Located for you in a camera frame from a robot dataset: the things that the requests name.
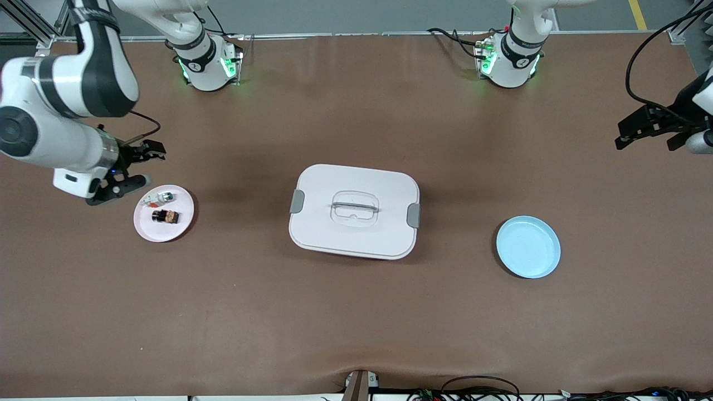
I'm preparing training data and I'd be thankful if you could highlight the silver table edge rail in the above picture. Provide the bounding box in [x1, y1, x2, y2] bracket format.
[55, 31, 669, 43]

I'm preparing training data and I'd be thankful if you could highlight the light blue round plate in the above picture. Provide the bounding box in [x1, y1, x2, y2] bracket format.
[496, 216, 561, 279]

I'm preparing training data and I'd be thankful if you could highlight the clear lid handle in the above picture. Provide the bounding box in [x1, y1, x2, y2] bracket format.
[331, 191, 381, 228]

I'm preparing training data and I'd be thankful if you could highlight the aluminium frame post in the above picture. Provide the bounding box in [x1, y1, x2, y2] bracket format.
[0, 0, 76, 60]
[666, 0, 713, 45]

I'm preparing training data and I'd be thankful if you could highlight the pink round plate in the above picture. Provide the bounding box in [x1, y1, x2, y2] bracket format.
[133, 184, 196, 243]

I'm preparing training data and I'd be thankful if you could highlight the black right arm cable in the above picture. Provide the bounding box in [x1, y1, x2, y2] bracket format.
[125, 110, 163, 146]

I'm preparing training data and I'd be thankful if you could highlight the black arm base cable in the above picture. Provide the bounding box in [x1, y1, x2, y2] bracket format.
[426, 27, 490, 61]

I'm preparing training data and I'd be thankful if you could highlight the white lidded container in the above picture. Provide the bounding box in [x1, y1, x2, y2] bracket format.
[289, 164, 421, 261]

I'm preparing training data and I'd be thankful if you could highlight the black cable bundle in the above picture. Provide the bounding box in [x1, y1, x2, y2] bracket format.
[407, 376, 713, 401]

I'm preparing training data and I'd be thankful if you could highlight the white and silver switch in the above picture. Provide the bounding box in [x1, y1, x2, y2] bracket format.
[141, 191, 175, 209]

